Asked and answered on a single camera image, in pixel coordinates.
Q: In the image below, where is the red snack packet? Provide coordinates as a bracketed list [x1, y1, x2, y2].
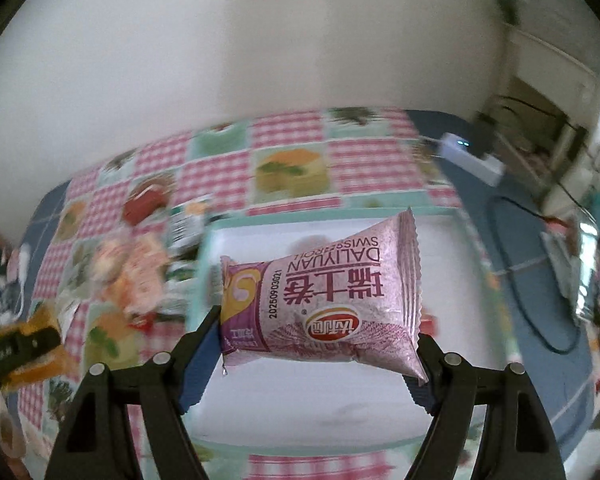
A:
[129, 312, 159, 334]

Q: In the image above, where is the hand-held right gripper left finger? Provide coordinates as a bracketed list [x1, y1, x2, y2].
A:
[42, 305, 223, 480]

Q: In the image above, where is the green and white snack packet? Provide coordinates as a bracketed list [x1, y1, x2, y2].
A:
[169, 199, 212, 253]

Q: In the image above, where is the blue and white printed packet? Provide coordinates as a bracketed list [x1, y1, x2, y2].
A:
[0, 259, 37, 327]

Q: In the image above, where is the white tray with teal rim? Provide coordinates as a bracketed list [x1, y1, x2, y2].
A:
[187, 205, 511, 461]

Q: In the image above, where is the white shelf unit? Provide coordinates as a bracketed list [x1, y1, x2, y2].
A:
[495, 0, 600, 126]

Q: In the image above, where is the black cable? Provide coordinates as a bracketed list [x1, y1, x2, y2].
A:
[486, 194, 587, 356]

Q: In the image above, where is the white power strip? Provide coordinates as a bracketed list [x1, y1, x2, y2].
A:
[437, 132, 506, 186]

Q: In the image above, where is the pink checked food-print tablecloth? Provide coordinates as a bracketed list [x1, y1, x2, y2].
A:
[0, 106, 501, 480]

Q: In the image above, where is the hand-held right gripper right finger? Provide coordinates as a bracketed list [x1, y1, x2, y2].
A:
[402, 332, 566, 480]

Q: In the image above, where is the pink swiss roll packet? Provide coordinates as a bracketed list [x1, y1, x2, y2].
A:
[219, 206, 429, 387]

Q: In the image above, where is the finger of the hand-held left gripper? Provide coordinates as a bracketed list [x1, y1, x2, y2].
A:
[5, 327, 63, 368]

